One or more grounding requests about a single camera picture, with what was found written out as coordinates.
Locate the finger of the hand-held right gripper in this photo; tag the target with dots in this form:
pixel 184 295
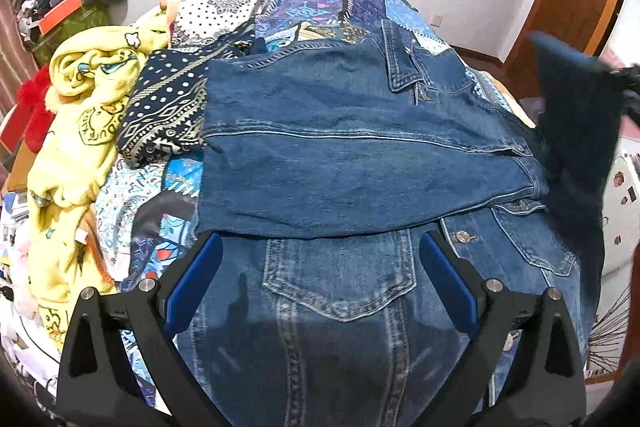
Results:
pixel 629 79

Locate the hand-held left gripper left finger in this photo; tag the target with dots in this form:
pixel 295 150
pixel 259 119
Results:
pixel 194 279

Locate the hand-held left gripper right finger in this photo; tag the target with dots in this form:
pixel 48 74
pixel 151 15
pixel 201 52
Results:
pixel 450 289

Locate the blue denim jacket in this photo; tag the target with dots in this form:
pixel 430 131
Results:
pixel 350 157

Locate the white printed cloth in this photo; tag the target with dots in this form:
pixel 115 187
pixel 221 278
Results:
pixel 622 217

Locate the yellow cartoon print blanket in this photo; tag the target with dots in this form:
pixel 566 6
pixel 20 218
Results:
pixel 70 157

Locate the navy patterned cloth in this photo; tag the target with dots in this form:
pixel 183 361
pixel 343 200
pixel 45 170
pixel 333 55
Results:
pixel 165 107

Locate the white cartoon print sheet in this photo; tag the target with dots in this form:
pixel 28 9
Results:
pixel 20 307

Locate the brown cardboard box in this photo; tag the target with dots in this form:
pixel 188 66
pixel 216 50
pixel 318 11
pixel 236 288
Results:
pixel 15 167

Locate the red plush toy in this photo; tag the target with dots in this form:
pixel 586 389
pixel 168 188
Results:
pixel 34 107

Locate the white polka dot cloth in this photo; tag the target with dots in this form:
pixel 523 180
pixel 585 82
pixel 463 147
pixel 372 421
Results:
pixel 215 7

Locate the orange box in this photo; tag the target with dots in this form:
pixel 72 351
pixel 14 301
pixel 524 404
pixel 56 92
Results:
pixel 59 14

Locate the blue patchwork bed sheet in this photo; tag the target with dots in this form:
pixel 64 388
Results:
pixel 320 2

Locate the white wall socket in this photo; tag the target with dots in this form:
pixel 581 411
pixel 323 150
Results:
pixel 438 21

